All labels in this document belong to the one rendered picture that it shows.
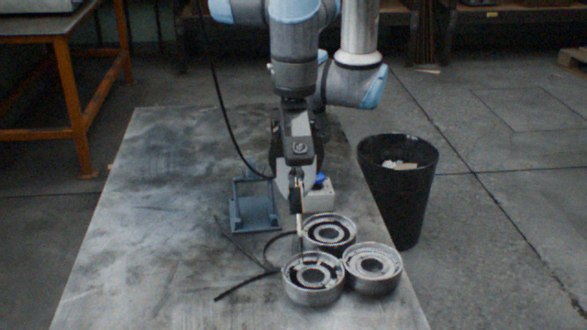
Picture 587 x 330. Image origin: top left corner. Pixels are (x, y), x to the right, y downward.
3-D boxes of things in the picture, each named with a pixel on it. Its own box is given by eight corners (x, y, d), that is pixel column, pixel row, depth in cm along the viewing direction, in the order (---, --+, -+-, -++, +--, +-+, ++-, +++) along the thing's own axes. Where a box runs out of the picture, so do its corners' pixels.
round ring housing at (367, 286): (406, 268, 98) (409, 249, 96) (392, 305, 89) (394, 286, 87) (351, 253, 102) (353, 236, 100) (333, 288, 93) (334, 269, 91)
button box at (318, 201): (334, 212, 114) (335, 192, 111) (301, 214, 113) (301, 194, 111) (327, 192, 121) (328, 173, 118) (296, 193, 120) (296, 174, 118)
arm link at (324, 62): (290, 91, 148) (289, 42, 141) (337, 97, 144) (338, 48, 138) (274, 107, 138) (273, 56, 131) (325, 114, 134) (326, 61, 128)
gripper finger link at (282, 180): (285, 185, 100) (290, 141, 96) (290, 203, 95) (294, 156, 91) (269, 185, 100) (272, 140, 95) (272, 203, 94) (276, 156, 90)
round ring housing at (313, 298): (352, 280, 95) (353, 261, 93) (327, 318, 87) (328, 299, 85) (299, 262, 99) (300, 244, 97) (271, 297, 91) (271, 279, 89)
